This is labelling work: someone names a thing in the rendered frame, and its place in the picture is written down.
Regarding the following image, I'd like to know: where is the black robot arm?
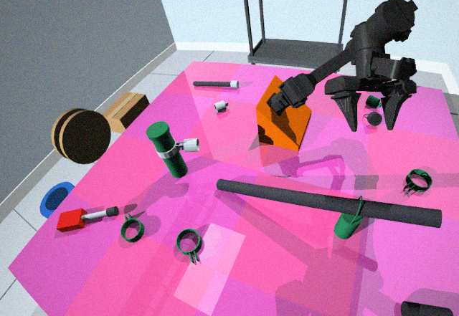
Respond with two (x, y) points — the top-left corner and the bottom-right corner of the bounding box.
(266, 0), (418, 116)

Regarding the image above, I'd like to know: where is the dark green ring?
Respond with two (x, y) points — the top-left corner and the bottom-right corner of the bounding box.
(403, 168), (432, 193)
(176, 229), (203, 263)
(120, 213), (145, 242)

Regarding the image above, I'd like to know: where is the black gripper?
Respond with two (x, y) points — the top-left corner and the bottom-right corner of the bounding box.
(324, 47), (417, 132)

